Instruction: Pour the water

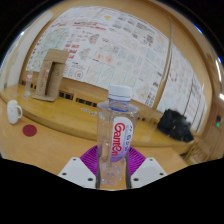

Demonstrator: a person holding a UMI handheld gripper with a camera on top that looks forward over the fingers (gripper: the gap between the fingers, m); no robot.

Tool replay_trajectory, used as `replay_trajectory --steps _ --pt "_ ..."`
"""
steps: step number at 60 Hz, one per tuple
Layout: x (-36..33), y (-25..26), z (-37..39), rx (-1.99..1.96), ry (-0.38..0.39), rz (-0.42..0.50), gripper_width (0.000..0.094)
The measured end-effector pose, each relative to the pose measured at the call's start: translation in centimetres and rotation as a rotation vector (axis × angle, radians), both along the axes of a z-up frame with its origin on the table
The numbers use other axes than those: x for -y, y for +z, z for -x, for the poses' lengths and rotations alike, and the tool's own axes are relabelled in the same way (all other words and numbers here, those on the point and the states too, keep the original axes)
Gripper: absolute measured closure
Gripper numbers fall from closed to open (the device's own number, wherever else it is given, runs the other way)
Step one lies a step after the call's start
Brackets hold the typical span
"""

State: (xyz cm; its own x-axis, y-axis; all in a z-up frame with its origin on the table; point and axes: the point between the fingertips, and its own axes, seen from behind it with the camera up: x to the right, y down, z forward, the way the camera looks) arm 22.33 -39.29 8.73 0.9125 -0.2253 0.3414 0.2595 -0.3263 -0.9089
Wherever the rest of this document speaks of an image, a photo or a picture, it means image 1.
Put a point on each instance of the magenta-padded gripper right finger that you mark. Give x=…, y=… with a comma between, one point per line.
x=148, y=171

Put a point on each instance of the white ceramic mug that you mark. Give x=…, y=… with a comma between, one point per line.
x=13, y=112

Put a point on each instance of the narrow wall poster sheet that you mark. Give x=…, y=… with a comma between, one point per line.
x=181, y=86

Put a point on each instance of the white door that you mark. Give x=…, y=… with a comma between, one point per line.
x=23, y=50

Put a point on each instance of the clear plastic water bottle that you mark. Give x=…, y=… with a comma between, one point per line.
x=115, y=113

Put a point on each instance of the flat round red coaster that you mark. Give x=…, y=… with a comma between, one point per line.
x=29, y=130

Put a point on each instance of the black bag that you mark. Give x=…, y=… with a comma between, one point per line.
x=175, y=126

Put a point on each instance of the small red-labelled water bottle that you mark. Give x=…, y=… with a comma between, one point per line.
x=28, y=85

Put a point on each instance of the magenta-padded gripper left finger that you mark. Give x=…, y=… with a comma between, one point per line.
x=75, y=171

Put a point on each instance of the large wall poster sheet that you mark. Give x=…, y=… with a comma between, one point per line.
x=110, y=46

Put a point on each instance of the brown cardboard box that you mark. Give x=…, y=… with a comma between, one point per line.
x=50, y=76

